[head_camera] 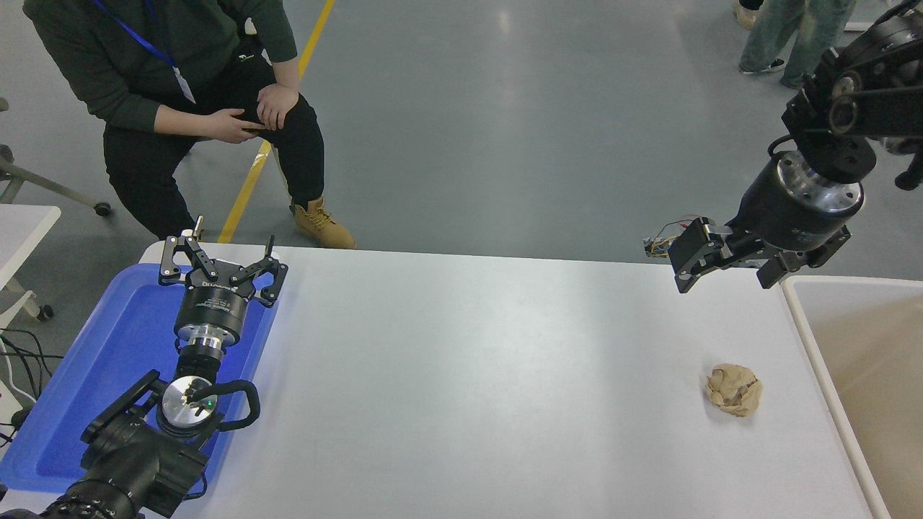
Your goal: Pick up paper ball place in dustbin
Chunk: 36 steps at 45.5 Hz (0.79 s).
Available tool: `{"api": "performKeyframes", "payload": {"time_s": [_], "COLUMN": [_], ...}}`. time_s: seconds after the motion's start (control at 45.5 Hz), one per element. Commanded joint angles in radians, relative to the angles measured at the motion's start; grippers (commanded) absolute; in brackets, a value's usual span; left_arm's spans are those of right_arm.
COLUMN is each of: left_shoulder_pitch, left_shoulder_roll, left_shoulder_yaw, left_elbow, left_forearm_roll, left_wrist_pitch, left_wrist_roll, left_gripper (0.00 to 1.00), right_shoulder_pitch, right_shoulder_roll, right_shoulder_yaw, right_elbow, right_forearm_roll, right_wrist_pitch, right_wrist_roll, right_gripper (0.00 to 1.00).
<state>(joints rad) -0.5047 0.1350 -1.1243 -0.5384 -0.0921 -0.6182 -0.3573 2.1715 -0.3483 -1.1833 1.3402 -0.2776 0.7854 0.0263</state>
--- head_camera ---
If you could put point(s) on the person's right forearm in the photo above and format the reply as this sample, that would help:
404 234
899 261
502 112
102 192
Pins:
180 121

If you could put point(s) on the person's left forearm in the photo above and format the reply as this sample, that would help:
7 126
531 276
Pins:
286 73

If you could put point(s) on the large pale bin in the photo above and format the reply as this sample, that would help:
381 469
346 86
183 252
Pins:
887 432

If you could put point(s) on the person's left hand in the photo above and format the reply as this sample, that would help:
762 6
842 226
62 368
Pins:
277 104

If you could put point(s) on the person's right hand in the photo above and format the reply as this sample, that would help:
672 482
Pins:
234 126

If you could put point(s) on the grey chair base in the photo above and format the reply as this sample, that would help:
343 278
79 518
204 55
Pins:
43 184

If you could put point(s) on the blue plastic tray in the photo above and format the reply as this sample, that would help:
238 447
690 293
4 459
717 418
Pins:
108 360

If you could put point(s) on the tan paper ball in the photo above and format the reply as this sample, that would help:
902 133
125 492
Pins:
734 391

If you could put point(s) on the white power strip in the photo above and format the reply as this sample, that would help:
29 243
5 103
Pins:
9 407

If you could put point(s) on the person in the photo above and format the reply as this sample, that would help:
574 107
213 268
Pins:
144 166
815 36
746 14

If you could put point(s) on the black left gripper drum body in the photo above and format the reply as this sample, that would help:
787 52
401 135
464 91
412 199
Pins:
213 306

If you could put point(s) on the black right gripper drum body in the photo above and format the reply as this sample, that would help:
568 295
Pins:
775 216

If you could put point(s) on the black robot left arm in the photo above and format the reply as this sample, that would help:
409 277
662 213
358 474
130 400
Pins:
130 461

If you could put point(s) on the white side table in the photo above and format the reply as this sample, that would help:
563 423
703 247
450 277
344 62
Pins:
21 231

